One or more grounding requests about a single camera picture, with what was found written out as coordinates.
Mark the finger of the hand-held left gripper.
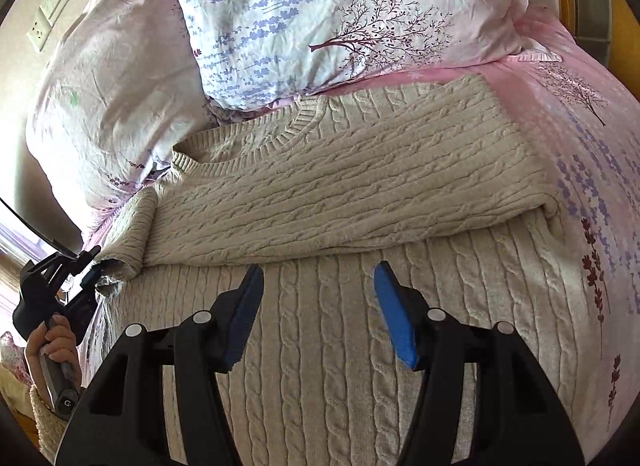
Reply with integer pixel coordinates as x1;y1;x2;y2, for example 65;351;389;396
75;266;104;297
47;247;102;271

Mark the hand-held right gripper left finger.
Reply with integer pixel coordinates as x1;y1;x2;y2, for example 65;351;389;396
54;265;265;466

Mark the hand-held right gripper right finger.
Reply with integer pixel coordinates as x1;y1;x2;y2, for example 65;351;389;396
374;261;586;466

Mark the beige cable-knit sweater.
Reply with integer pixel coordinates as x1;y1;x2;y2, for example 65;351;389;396
82;73;613;466

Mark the person's left hand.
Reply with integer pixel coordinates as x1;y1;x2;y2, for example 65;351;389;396
25;313;81;394

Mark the pale pink floral pillow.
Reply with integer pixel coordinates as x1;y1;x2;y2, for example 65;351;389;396
25;0;221;219

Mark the pink floral bed sheet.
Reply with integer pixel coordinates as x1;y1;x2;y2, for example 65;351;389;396
75;6;640;452

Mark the floral pillow with tree print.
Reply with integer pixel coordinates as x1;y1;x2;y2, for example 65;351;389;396
162;0;563;114

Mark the wooden headboard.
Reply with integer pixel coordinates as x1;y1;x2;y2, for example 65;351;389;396
550;0;640;111

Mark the white wall socket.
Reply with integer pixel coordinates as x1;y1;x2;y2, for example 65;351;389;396
27;13;54;52

